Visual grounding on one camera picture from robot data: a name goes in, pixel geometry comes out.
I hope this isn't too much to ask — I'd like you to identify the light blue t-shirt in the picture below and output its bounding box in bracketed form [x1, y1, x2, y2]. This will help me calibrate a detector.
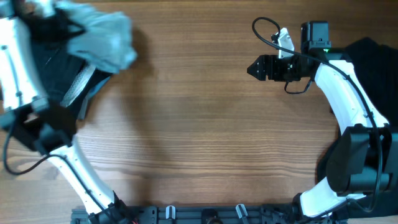
[26, 0, 138, 75]

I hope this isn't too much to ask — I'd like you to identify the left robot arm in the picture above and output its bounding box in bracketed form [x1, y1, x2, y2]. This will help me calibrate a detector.
[1, 1, 137, 223]

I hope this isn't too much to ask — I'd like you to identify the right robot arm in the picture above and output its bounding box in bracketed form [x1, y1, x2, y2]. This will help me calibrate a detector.
[247, 21, 397, 223]

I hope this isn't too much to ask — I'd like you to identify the folded grey white garment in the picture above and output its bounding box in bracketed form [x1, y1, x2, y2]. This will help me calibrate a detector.
[60, 65, 96, 107]

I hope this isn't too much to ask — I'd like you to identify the folded black garment underneath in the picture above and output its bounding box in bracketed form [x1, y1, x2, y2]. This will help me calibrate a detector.
[66, 70, 113, 120]

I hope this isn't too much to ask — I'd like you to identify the folded blue garment at bottom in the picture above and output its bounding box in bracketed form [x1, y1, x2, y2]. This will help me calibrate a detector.
[87, 77, 111, 100]

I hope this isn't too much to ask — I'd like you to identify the black t-shirt under pile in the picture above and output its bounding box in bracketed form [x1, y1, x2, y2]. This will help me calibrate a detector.
[316, 36, 398, 218]

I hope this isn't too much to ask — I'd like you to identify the right white rail clip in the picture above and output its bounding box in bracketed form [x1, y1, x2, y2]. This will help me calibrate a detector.
[236, 203, 249, 224]

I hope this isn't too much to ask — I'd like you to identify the white rail clip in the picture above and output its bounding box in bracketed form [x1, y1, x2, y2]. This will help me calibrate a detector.
[236, 203, 249, 224]
[165, 205, 176, 220]

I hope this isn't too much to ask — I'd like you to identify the left white rail clip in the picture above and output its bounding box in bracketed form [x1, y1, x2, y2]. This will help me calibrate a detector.
[165, 205, 176, 220]

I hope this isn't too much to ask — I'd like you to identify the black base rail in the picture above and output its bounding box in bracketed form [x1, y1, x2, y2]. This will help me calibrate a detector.
[70, 203, 299, 224]

